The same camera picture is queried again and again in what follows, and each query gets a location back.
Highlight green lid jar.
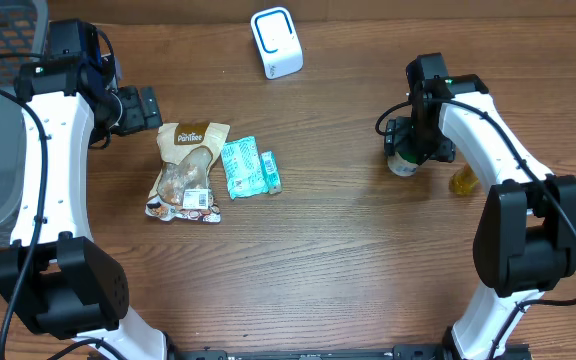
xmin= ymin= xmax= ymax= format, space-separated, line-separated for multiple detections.
xmin=387 ymin=152 xmax=419 ymax=177

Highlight yellow dish soap bottle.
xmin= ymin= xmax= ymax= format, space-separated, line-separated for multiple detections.
xmin=449 ymin=163 xmax=479 ymax=196

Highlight brown snack bag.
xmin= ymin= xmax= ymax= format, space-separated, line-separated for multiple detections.
xmin=145 ymin=122 xmax=230 ymax=224

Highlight teal wet wipes pack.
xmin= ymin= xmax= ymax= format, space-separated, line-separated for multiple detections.
xmin=221 ymin=136 xmax=268 ymax=199

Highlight small teal tissue pack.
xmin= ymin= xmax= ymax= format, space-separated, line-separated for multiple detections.
xmin=260 ymin=151 xmax=282 ymax=194

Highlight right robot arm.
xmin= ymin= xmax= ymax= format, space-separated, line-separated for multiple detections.
xmin=375 ymin=53 xmax=576 ymax=359

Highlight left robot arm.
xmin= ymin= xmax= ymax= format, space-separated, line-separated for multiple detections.
xmin=0 ymin=19 xmax=174 ymax=359

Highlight white barcode scanner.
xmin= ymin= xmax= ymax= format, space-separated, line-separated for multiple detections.
xmin=250 ymin=6 xmax=304 ymax=80

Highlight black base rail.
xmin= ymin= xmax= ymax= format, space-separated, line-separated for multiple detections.
xmin=167 ymin=343 xmax=534 ymax=360

